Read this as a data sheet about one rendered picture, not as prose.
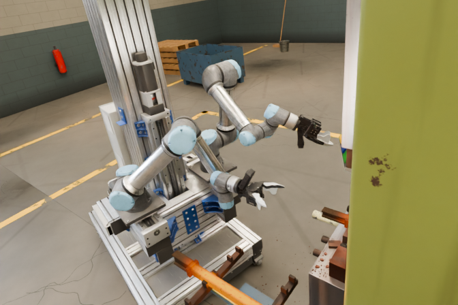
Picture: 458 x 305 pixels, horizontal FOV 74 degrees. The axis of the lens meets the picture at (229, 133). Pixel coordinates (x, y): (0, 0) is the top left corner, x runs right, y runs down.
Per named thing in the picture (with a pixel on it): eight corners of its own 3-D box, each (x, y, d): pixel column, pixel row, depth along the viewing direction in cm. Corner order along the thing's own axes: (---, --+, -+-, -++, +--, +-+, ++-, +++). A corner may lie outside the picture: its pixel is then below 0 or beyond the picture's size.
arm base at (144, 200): (120, 203, 168) (114, 188, 164) (145, 191, 176) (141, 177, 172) (129, 216, 157) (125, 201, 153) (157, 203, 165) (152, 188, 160)
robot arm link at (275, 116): (265, 110, 155) (271, 99, 149) (284, 120, 155) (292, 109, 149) (260, 120, 150) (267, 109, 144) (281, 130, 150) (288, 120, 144)
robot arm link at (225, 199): (233, 195, 162) (230, 178, 157) (235, 210, 151) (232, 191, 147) (218, 197, 161) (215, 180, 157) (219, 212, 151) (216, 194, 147)
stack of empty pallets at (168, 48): (148, 73, 822) (141, 46, 792) (172, 64, 882) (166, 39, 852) (180, 75, 747) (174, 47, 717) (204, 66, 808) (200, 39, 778)
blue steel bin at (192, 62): (182, 84, 677) (175, 51, 646) (211, 74, 721) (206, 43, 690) (216, 93, 590) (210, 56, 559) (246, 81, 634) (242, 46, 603)
